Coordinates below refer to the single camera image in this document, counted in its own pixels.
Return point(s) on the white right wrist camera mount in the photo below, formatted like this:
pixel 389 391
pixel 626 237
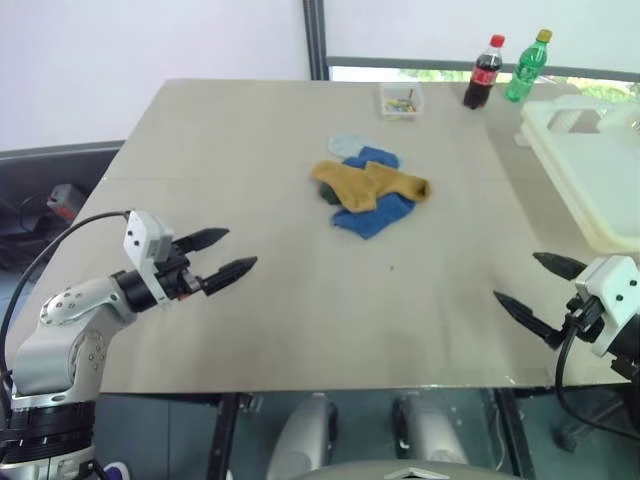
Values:
pixel 610 285

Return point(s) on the mustard yellow sock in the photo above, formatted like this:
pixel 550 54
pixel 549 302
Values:
pixel 360 185

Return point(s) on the black table leg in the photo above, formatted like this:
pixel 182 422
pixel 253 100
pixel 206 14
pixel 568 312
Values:
pixel 222 435
pixel 515 435

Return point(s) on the silver left robot leg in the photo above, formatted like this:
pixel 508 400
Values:
pixel 300 435

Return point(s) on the red grey device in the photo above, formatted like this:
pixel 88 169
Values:
pixel 65 200

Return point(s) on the dark grey window frame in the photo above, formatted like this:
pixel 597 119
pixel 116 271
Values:
pixel 315 40

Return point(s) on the white roller blind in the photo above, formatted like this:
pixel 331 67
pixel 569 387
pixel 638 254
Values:
pixel 450 25

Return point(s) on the dark green sock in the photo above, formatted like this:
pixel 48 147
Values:
pixel 327 194

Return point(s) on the blue sock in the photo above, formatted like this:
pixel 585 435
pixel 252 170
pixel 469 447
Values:
pixel 370 220
pixel 380 156

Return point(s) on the yellow clothes peg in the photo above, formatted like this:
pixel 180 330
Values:
pixel 392 104

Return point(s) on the silver right robot leg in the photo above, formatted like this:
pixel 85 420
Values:
pixel 430 430

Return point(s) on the dark grey side desk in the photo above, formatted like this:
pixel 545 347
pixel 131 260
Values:
pixel 30 170

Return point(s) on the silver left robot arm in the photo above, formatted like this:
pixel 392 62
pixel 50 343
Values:
pixel 60 310

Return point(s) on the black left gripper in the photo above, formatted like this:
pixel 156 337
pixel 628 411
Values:
pixel 175 280

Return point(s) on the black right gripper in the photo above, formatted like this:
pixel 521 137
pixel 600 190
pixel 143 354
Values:
pixel 584 320

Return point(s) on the green soda bottle yellow cap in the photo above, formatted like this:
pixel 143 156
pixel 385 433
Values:
pixel 525 70

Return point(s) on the light grey sock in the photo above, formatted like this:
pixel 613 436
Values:
pixel 342 145

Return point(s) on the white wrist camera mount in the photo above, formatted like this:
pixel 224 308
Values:
pixel 142 235
pixel 610 285

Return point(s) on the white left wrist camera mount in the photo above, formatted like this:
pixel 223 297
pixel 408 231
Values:
pixel 142 235

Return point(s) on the cola bottle red cap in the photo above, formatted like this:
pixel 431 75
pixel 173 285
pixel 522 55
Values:
pixel 481 75

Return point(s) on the small clear plastic container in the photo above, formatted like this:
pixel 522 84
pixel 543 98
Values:
pixel 387 90

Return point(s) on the white plastic bin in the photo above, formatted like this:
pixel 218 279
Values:
pixel 590 165

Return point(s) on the silver robot leg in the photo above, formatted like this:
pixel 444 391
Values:
pixel 300 435
pixel 430 430

